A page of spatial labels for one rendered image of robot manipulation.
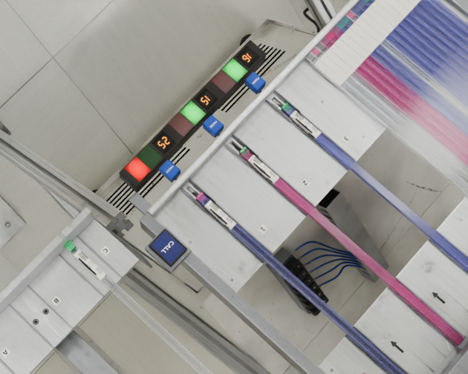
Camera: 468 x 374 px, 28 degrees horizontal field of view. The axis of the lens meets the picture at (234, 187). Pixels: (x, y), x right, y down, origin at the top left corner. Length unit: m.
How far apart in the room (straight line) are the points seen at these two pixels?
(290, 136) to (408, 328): 0.38
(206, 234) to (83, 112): 0.80
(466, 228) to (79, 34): 1.06
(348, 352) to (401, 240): 0.64
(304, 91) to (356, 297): 0.63
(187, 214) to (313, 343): 0.62
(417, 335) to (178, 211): 0.45
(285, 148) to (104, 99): 0.79
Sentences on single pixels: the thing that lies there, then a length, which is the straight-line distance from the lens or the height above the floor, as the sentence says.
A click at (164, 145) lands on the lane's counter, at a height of 0.66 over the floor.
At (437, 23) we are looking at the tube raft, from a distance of 1.74.
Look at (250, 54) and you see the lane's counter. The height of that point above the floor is 0.66.
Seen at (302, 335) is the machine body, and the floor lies 0.62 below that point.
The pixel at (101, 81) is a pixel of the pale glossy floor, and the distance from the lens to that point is 2.30.
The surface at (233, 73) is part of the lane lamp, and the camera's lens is 1.67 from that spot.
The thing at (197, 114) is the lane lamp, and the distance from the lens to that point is 1.64.
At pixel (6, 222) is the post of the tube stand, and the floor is 0.01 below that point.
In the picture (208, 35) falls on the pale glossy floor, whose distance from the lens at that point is 2.43.
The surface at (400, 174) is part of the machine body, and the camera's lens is 2.08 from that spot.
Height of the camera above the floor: 1.98
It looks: 50 degrees down
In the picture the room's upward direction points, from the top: 118 degrees clockwise
